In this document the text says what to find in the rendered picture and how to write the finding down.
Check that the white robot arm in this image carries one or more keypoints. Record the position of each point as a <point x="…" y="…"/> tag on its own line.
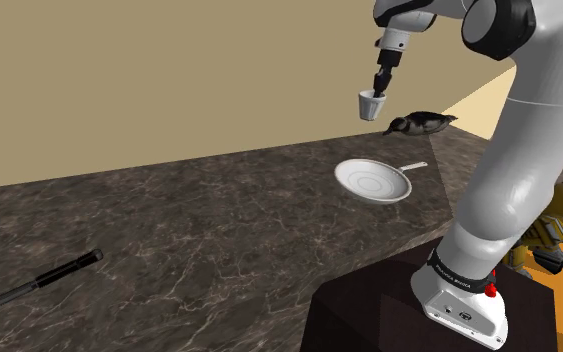
<point x="520" y="161"/>

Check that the dark robot stand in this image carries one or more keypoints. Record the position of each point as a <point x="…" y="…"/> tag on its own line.
<point x="383" y="312"/>

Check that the black rod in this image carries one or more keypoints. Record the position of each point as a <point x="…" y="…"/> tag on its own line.
<point x="37" y="282"/>

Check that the dark duck figure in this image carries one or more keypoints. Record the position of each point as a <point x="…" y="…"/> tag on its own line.
<point x="420" y="123"/>

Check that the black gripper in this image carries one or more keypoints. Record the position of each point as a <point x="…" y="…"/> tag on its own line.
<point x="388" y="59"/>

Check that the white ribbed cup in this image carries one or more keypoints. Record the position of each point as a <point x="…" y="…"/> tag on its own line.
<point x="370" y="106"/>

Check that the yellow robot figure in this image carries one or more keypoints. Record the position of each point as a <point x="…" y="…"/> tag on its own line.
<point x="561" y="214"/>

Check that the white frying pan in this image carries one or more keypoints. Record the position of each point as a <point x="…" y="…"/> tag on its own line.
<point x="373" y="181"/>

